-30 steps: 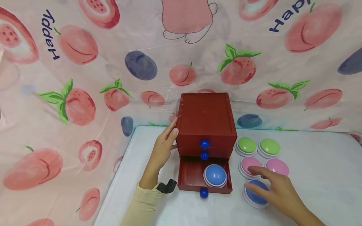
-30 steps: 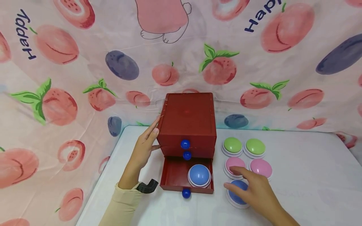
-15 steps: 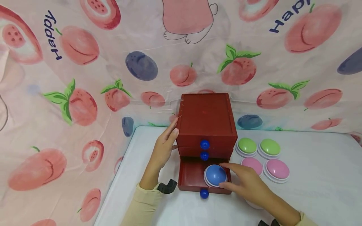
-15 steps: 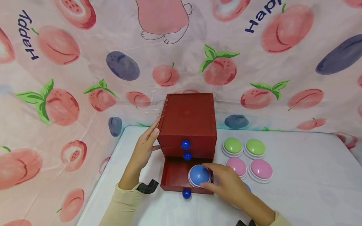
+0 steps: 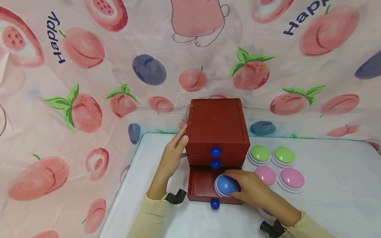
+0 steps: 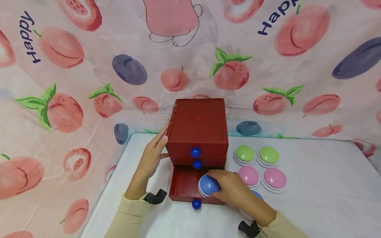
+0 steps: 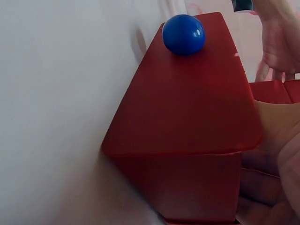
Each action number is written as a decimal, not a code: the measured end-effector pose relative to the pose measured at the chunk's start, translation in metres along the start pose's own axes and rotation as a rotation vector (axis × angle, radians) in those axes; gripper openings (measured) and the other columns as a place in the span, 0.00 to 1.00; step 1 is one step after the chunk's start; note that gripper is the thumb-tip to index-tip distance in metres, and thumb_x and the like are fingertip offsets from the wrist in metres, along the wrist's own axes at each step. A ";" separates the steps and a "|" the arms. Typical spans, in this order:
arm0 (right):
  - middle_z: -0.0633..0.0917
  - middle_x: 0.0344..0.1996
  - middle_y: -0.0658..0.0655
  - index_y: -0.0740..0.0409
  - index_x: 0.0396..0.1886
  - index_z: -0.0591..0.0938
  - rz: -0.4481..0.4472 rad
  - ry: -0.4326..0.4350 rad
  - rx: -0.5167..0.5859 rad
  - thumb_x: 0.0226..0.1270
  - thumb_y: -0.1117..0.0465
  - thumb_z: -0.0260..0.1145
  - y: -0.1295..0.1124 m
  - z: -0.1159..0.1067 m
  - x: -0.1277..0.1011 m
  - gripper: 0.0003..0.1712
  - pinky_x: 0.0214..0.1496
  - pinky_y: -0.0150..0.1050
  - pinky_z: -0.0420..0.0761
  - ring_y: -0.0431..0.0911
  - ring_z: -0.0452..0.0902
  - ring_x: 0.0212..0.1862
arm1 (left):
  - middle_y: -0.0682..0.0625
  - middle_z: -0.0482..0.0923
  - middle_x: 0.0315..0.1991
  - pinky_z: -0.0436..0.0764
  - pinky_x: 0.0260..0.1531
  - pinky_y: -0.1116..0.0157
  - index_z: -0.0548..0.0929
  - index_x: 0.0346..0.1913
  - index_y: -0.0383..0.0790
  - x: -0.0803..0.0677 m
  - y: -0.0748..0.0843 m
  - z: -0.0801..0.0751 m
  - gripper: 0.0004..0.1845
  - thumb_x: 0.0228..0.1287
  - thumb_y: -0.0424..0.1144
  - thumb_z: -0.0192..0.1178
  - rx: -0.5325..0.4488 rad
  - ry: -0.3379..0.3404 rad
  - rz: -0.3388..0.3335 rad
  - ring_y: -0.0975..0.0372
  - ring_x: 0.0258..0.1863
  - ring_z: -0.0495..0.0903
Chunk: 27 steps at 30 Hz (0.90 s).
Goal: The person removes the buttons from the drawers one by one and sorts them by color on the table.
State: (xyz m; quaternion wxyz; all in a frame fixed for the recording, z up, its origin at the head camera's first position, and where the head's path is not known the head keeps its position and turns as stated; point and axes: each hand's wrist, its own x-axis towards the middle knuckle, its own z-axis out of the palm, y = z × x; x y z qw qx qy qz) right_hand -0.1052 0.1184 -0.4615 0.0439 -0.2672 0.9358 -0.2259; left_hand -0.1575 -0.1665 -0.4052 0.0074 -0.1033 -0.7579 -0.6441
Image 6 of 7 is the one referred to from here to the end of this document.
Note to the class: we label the person's right fingers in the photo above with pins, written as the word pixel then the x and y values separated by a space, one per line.
pixel 216 173

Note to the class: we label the person's right thumb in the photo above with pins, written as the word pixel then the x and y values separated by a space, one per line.
pixel 216 195

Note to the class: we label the person's left hand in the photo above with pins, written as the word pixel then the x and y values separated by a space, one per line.
pixel 150 160

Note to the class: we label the black wrist band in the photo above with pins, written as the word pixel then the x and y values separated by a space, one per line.
pixel 156 197
pixel 249 229

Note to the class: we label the green dome button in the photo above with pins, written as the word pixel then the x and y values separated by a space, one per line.
pixel 245 154
pixel 268 155

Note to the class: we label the pink dome button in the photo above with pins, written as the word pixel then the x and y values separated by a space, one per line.
pixel 274 178
pixel 248 176

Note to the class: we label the person's right hand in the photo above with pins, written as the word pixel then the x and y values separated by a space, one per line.
pixel 238 193

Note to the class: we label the person's left thumb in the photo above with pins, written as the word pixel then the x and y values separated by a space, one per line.
pixel 164 156

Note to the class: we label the person's left forearm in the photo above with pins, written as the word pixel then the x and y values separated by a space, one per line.
pixel 131 211

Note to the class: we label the blue dome button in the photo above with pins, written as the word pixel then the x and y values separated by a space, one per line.
pixel 258 195
pixel 207 185

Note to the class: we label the red wooden drawer cabinet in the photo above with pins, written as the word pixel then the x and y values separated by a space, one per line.
pixel 197 120

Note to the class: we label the person's right forearm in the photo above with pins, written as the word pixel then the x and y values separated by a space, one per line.
pixel 282 228

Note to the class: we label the person's left fingers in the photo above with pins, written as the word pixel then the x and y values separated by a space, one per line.
pixel 162 135

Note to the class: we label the red drawer with blue knob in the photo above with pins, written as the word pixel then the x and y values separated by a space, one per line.
pixel 212 150
pixel 212 161
pixel 184 185

